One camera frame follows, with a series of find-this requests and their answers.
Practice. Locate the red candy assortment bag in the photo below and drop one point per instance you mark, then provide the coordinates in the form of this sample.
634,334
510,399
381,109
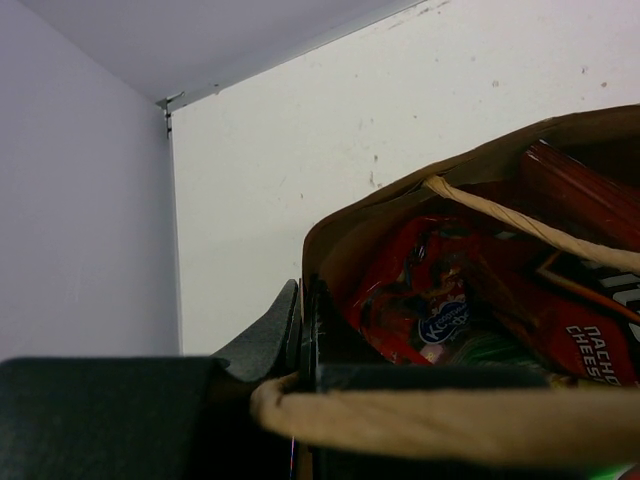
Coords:
415,306

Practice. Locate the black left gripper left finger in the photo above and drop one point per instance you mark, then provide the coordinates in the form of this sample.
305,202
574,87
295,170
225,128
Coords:
149,417

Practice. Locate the dark red Dove chocolate bag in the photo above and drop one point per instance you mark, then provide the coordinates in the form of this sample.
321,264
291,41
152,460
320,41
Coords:
588,203

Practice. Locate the brown paper bag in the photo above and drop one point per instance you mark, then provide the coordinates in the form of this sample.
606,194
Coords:
568,422

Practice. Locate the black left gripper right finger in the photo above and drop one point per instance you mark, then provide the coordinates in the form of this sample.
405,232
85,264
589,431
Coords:
335,357

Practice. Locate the red Doritos bag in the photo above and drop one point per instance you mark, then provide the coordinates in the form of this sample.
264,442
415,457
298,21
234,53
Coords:
573,302

